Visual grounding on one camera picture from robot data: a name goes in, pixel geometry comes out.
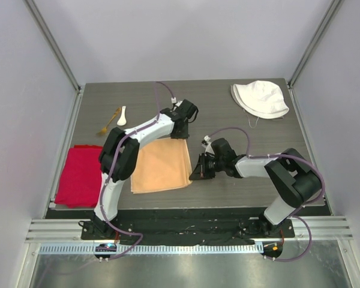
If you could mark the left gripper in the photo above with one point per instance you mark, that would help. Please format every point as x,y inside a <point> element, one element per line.
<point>182,135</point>

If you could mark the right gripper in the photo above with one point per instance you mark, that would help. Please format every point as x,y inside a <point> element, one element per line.
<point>201,167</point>

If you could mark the peach cloth napkin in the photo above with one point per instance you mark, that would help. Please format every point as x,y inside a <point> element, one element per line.
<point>162,165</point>

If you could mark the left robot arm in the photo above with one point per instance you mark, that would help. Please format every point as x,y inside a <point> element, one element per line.
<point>118,157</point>

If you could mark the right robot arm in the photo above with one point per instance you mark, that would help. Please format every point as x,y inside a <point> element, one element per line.
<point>293,177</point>

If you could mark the white spoon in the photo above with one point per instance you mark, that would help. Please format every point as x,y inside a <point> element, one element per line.
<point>122,119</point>

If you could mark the gold fork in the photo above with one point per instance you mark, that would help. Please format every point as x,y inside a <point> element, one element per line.
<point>103,131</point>

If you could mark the white bucket hat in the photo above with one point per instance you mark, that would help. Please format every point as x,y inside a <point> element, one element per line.
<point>260,98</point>

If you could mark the red folded cloth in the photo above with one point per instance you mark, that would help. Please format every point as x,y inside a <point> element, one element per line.
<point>80,180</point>

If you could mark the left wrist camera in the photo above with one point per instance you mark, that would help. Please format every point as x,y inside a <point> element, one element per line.
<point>174,102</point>

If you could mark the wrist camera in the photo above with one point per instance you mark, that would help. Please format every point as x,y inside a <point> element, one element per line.
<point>174,102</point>
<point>206,143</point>

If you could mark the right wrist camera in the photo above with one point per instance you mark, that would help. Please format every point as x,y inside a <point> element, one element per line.
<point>206,143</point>

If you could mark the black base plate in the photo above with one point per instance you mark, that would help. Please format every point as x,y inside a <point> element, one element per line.
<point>193,213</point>

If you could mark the aluminium front rail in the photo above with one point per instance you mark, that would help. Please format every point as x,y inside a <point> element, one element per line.
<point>70,230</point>

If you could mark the white slotted cable duct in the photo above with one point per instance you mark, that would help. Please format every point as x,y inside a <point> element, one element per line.
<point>108,248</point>

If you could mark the left aluminium frame post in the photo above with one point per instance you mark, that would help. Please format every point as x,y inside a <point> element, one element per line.
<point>51,42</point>

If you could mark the aluminium frame post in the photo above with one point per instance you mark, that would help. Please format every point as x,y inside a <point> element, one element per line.
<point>51,42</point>
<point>318,35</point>

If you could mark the right aluminium frame post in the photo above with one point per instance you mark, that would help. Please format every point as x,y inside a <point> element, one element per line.
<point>318,35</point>

